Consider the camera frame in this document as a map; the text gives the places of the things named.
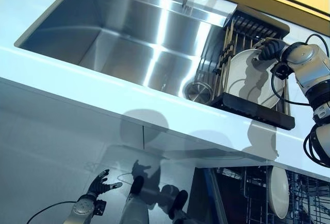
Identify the narrow white cabinet door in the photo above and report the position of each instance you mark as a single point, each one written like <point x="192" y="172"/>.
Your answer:
<point x="180" y="162"/>

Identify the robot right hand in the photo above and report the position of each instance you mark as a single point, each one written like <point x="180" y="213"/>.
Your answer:
<point x="270" y="50"/>

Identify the white robot left leg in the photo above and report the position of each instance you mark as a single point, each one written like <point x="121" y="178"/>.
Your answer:
<point x="135" y="208"/>

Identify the black dish drying rack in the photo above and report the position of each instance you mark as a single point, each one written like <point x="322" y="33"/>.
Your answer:
<point x="257" y="110"/>

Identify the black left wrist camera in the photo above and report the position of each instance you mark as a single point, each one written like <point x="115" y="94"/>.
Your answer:
<point x="100" y="206"/>

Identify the wide white cabinet door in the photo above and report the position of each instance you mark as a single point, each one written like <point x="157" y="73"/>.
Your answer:
<point x="51" y="141"/>

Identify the small cream round plate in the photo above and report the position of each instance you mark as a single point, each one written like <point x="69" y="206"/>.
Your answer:
<point x="278" y="195"/>

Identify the round steel sink strainer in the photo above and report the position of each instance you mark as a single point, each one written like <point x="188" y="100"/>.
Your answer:
<point x="199" y="92"/>

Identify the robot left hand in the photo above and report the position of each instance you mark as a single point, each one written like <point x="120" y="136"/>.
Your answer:
<point x="99" y="184"/>

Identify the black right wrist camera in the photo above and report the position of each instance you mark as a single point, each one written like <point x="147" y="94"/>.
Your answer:
<point x="281" y="70"/>

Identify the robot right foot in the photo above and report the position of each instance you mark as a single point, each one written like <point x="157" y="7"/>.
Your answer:
<point x="179" y="203"/>

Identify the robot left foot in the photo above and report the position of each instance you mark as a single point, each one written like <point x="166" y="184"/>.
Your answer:
<point x="137" y="185"/>

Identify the stainless steel sink basin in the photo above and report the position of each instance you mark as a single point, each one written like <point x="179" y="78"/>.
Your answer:
<point x="116" y="38"/>

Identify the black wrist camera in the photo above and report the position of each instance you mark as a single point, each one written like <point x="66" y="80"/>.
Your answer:
<point x="100" y="206"/>
<point x="281" y="70"/>

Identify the large cream round plate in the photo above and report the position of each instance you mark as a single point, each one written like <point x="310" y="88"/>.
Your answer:
<point x="237" y="79"/>

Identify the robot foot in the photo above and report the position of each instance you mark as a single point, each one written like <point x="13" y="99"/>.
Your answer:
<point x="137" y="185"/>
<point x="179" y="203"/>

